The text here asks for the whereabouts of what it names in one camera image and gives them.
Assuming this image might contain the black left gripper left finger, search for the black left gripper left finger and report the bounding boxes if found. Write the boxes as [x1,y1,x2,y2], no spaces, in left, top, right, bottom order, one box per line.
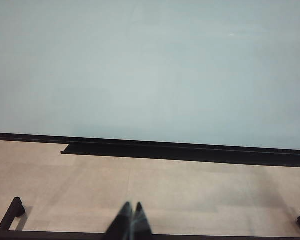
[106,201,134,236]

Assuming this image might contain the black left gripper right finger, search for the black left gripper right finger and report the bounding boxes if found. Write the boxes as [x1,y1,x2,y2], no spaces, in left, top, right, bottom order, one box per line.
[133,201,154,236]

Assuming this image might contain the black whiteboard pen tray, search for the black whiteboard pen tray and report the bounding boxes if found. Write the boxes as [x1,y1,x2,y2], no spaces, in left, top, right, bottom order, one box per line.
[60,142,300,169]

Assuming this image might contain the white glossy whiteboard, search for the white glossy whiteboard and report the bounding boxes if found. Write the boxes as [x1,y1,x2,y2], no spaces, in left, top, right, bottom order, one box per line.
[0,0,300,152]

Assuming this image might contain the black metal base frame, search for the black metal base frame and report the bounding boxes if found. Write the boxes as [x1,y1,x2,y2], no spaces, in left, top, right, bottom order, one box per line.
[0,197,300,240]

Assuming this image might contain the black whiteboard bottom frame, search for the black whiteboard bottom frame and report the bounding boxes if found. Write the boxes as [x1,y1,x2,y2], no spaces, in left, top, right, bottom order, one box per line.
[0,132,300,158]

